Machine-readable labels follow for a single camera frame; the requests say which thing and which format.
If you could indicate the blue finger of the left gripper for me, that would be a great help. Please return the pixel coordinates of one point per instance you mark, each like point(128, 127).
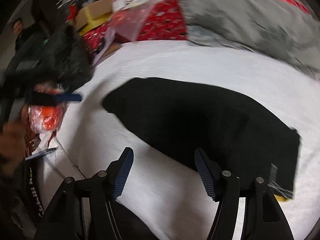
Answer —
point(68, 97)

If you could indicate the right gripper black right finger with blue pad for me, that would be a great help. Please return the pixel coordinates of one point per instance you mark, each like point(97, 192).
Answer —
point(263, 218)

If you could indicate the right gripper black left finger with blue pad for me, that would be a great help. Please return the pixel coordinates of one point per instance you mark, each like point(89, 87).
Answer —
point(82, 209)

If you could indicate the black pants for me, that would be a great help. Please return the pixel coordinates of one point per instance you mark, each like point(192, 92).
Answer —
point(235, 131)

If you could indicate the operator left hand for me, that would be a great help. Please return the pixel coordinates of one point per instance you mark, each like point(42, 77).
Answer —
point(13, 143)

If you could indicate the orange plastic bag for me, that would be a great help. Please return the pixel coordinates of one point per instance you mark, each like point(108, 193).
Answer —
point(47, 118)

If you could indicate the person in black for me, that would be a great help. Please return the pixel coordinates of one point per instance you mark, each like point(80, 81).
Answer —
point(61, 59)

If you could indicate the white quilted bed cover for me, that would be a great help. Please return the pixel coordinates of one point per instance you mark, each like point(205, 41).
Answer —
point(165, 194)

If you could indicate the cardboard box with yellow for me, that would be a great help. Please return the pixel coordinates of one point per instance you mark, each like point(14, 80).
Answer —
point(92, 16)

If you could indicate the clear plastic bag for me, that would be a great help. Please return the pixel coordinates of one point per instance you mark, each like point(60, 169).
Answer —
point(129, 21)

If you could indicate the grey floral pillow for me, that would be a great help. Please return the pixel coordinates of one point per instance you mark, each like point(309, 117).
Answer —
point(275, 28)

